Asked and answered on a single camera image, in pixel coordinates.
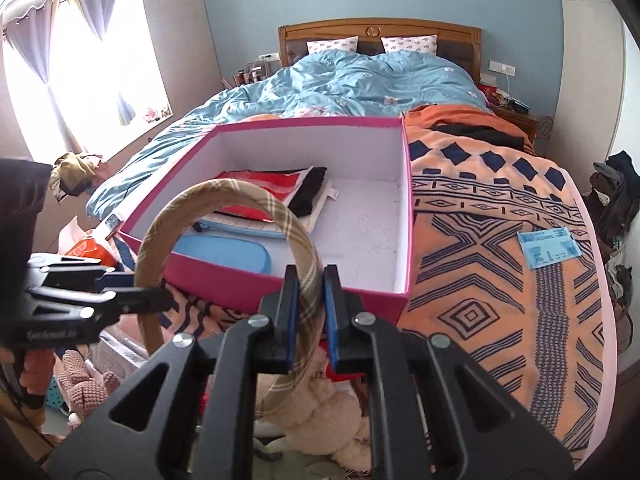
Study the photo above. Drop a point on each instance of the blue floral duvet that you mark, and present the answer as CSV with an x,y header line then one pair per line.
x,y
325,85

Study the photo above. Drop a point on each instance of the blue plastic case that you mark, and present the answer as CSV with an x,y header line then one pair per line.
x,y
225,255

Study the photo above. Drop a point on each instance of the black garment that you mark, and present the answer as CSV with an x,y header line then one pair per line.
x,y
480,132

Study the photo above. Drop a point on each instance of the black cloth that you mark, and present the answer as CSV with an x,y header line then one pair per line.
x,y
310,190

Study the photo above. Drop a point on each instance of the white wall socket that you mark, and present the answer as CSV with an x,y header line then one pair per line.
x,y
268,56
501,66

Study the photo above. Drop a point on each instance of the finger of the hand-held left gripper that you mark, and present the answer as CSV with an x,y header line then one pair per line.
x,y
75,274
130,301

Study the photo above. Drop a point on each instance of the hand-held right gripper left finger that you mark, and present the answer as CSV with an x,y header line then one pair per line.
x,y
292,310

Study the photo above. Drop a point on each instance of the grey curtain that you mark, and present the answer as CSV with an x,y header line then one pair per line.
x,y
30,40
100,15

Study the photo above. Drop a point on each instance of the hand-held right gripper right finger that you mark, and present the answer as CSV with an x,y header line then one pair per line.
x,y
332,310

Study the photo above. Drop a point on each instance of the wooden nightstand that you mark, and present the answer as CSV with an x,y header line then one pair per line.
x,y
520,120

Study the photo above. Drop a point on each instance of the dark clothes pile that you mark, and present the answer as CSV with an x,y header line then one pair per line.
x,y
610,195

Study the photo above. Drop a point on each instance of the yellow brown clothes pile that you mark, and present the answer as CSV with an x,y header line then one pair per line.
x,y
75,170

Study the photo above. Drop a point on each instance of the blue tissue packet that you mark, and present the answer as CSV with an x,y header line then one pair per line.
x,y
547,249

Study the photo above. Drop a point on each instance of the orange patterned blanket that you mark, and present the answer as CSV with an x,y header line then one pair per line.
x,y
500,310

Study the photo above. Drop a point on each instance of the beige plaid headband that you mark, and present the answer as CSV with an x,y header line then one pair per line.
x,y
235,191

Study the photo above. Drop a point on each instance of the orange and white plastic bag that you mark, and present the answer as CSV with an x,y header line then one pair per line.
x,y
87,250

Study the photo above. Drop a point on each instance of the pink knitted cloth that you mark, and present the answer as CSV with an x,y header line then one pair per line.
x,y
82,380

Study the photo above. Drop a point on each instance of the pink cardboard box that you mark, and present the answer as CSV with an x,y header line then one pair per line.
x,y
350,305

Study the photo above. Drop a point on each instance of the white patterned pillow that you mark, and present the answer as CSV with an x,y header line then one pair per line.
x,y
332,45
409,45

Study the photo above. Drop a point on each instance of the striped zip pouch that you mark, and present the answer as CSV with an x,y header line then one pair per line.
x,y
250,230

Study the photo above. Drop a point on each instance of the wooden headboard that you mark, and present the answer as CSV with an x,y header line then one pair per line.
x,y
325,27

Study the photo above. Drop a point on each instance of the cluster of cosmetic bottles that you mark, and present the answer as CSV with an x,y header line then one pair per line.
x,y
245,75

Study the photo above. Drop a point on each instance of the pink flower ornament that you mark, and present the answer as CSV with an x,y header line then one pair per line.
x,y
156,114

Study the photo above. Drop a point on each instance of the beige plush toy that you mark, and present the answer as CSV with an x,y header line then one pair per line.
x,y
320,410

